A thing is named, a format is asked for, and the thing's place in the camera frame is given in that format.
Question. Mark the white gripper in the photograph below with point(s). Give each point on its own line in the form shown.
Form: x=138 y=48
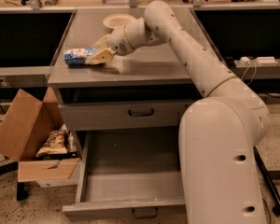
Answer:
x=118 y=42

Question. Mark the white power strip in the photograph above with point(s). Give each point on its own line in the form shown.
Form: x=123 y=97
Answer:
x=259 y=61

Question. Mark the open grey middle drawer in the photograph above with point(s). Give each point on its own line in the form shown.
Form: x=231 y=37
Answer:
x=129 y=173

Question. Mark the beige ceramic bowl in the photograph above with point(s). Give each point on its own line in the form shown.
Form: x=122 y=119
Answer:
x=115 y=20

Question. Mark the small bottle in box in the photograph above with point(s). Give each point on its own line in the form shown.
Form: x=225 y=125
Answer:
x=71 y=145

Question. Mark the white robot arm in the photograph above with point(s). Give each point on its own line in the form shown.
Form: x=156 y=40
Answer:
x=217 y=134

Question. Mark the black metal stand leg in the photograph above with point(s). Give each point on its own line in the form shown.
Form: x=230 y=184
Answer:
x=269 y=177

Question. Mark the open cardboard box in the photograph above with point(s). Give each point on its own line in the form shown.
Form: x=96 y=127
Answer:
x=24 y=129

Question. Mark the snack chip bag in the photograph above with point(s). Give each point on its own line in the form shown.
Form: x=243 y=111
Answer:
x=54 y=145

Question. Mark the grey drawer cabinet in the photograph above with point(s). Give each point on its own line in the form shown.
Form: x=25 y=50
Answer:
x=148 y=74

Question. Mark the blue silver redbull can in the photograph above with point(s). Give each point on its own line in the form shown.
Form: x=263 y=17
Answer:
x=78 y=56

